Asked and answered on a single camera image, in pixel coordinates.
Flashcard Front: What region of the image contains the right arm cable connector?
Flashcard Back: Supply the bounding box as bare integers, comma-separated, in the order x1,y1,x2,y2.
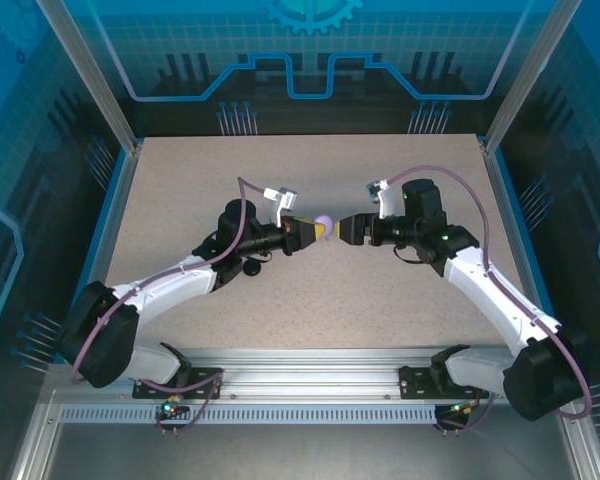
437,399,481,421

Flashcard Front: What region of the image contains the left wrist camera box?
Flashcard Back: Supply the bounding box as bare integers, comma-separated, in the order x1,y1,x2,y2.
262,186,299,229

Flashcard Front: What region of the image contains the slotted grey cable duct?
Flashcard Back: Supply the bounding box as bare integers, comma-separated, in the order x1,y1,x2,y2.
58,405,439,425

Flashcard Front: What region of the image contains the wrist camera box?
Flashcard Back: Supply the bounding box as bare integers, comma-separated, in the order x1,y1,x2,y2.
262,186,299,229
364,178,405,220

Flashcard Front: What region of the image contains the aluminium frame post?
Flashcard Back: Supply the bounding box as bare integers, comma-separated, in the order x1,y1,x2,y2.
35,0,144,154
482,0,571,154

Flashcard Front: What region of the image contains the arm cable connector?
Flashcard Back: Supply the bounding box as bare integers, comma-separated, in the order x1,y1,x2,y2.
155,394,191,421
437,399,481,421

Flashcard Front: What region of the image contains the aluminium mounting rail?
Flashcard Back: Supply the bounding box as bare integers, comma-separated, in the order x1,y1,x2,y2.
44,347,581,401

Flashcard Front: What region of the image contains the blue table edge rail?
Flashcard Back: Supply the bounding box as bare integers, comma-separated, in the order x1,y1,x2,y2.
62,142,144,364
479,139,574,364

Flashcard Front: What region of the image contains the purple earbud charging case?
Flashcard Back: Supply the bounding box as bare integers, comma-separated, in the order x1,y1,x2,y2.
315,213,337,240

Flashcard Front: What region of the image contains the left arm cable connector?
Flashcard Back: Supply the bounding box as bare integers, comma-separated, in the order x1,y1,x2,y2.
155,394,191,421

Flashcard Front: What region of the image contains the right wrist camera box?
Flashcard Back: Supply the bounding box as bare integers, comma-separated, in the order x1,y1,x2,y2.
364,178,405,220

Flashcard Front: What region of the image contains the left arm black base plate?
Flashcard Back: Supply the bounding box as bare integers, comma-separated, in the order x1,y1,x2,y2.
132,367,225,401

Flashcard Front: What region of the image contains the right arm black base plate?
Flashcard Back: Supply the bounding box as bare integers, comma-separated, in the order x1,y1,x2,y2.
398,364,491,401

